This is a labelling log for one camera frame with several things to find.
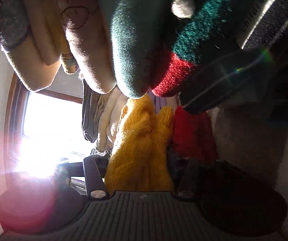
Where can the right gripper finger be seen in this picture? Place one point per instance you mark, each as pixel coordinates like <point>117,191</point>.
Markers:
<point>95,187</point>

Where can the yellow knit sweater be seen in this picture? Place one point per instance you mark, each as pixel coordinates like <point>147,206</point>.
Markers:
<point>139,162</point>

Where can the pink pastel folded clothes stack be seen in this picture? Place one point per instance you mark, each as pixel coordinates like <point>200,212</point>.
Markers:
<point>99,112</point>

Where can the red knit sweater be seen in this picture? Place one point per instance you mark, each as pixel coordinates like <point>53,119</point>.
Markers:
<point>193,136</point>

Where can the beige folded garments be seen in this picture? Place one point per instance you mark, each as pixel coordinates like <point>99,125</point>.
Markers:
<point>39,37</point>

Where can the dark green fleece garment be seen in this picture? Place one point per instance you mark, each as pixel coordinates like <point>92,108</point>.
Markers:
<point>140,32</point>

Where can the red green knit garment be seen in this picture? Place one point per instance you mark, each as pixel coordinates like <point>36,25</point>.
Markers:
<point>192,42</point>

